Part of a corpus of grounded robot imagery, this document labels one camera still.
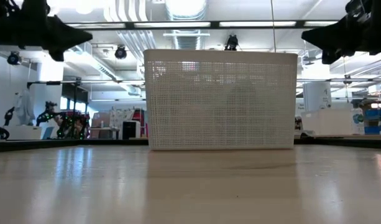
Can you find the black and white appliance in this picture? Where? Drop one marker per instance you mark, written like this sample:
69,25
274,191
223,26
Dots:
130,130

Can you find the blue stacked boxes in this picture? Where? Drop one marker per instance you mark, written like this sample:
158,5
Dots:
376,121

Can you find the white storage box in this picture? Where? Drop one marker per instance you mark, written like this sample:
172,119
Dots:
327,123

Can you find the black metal stand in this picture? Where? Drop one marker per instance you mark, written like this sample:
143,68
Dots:
75,93

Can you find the white perforated plastic laundry basket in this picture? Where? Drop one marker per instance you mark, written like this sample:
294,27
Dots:
221,99

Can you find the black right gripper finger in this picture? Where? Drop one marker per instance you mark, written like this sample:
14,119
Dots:
330,56
333,35

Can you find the white round pillar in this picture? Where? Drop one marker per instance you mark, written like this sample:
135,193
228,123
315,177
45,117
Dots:
317,96

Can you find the black ceiling spotlight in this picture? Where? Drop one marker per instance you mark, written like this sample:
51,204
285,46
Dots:
120,53
14,58
231,43

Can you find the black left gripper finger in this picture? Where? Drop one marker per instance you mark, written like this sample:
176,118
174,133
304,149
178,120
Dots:
69,35
56,55

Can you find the black overhead frame bar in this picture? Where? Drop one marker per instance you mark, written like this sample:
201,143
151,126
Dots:
177,24

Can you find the black background robot arm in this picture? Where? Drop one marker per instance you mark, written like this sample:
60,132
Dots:
62,119

